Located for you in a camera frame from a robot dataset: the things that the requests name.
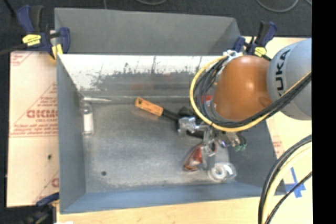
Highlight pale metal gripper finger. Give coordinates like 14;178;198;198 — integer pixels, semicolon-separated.
197;145;211;172
208;143;219;170

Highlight red-brown sunglasses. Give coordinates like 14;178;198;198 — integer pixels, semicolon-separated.
183;144;204;172

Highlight grey metal bin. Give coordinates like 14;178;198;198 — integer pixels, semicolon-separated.
54;7;286;215

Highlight clear glass vial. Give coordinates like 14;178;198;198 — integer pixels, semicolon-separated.
79;100;96;136

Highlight brown cardboard board red print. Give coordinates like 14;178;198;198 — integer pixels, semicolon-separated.
5;36;312;208

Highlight clear glass ring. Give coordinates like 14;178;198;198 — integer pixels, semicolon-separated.
208;162;237;183

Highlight orange-handled metal tool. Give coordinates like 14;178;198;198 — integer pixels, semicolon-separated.
134;97;198;137

